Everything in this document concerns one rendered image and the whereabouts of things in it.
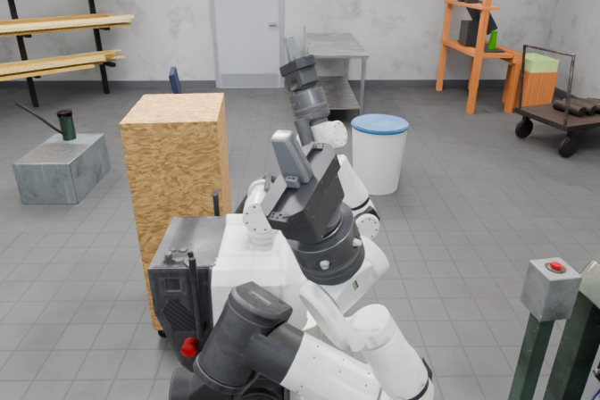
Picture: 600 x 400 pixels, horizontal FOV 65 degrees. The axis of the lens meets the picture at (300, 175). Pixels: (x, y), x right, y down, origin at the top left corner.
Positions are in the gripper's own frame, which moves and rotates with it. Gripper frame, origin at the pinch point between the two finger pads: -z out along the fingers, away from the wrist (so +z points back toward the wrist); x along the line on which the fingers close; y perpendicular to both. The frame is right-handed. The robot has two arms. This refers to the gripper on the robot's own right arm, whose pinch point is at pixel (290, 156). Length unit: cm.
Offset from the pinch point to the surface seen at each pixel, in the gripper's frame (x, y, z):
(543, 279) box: 74, 19, 119
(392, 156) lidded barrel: 252, -114, 233
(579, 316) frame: 80, 31, 146
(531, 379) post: 59, 18, 163
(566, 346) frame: 75, 28, 162
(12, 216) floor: 71, -367, 163
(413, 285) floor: 130, -59, 230
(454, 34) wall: 678, -170, 349
